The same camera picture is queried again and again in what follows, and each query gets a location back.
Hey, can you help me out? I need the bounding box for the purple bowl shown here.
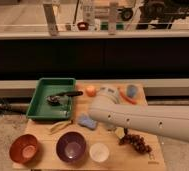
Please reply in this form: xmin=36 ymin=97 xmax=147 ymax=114
xmin=56 ymin=131 xmax=87 ymax=163

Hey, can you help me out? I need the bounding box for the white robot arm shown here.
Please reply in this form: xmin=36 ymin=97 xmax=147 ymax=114
xmin=88 ymin=86 xmax=189 ymax=142

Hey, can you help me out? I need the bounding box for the orange fruit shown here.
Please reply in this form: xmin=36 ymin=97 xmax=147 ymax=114
xmin=85 ymin=86 xmax=97 ymax=97

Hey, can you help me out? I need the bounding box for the blue cup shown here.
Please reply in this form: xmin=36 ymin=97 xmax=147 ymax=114
xmin=126 ymin=85 xmax=138 ymax=98

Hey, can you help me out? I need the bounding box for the yellow banana peel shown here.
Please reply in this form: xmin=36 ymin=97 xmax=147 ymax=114
xmin=49 ymin=120 xmax=73 ymax=134

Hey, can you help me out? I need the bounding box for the wooden board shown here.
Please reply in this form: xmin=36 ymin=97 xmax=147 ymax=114
xmin=12 ymin=83 xmax=167 ymax=171

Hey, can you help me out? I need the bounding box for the green plastic tray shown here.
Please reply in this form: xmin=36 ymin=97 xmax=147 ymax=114
xmin=27 ymin=78 xmax=75 ymax=121

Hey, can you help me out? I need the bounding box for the bunch of dark grapes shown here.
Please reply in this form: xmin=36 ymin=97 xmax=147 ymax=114
xmin=119 ymin=134 xmax=152 ymax=154

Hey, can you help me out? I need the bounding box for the red bowl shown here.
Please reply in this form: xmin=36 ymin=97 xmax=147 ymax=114
xmin=9 ymin=134 xmax=39 ymax=164

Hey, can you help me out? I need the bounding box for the black handled scoop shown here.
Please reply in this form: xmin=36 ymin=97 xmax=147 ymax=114
xmin=46 ymin=91 xmax=83 ymax=105

